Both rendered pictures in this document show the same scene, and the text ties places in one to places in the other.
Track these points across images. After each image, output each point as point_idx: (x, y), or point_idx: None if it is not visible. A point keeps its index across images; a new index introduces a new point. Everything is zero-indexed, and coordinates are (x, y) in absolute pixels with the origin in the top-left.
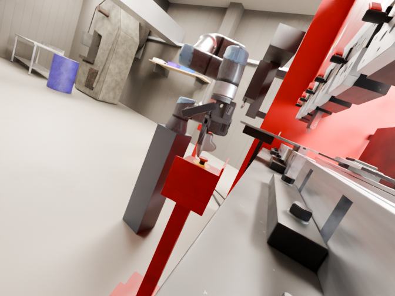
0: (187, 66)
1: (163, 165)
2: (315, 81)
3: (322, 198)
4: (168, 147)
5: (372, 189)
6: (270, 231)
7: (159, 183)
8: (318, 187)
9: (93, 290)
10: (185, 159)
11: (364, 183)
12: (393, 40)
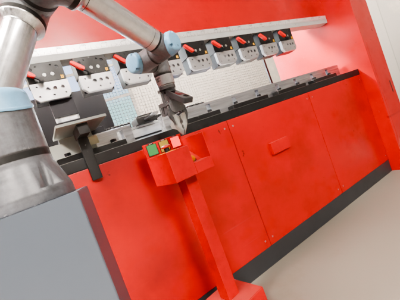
0: (174, 55)
1: (121, 274)
2: (91, 72)
3: (199, 111)
4: (102, 227)
5: None
6: (219, 112)
7: None
8: (193, 111)
9: None
10: (183, 146)
11: None
12: (181, 71)
